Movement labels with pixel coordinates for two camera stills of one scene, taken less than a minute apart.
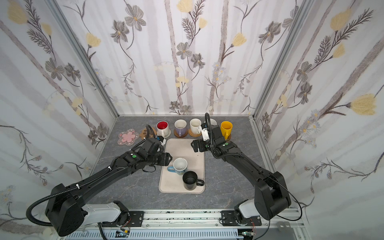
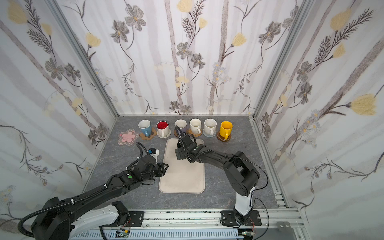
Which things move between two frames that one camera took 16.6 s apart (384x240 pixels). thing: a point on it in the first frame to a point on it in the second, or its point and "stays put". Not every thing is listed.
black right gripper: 198,145 to 181,148
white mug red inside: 162,129 stays put
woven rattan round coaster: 194,135 stays put
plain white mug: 195,124 stays put
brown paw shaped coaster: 143,133 stays put
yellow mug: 226,127 stays put
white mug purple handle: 180,127 stays put
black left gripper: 165,159 to 162,168
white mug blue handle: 179,166 to 145,126
